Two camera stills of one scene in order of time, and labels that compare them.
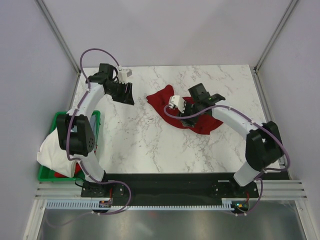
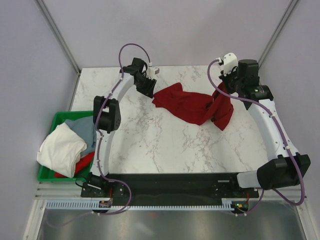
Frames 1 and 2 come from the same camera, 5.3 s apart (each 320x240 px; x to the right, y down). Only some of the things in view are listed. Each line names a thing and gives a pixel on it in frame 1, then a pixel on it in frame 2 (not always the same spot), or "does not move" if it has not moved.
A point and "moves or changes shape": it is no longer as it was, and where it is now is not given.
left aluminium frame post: x=43 y=9 does not move
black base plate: x=170 y=187 does not move
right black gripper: x=187 y=123 to x=225 y=79
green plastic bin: x=45 y=176 does not move
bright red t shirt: x=78 y=168 does not move
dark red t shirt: x=205 y=123 moves or changes shape
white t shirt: x=52 y=156 does not move
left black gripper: x=125 y=98 to x=149 y=90
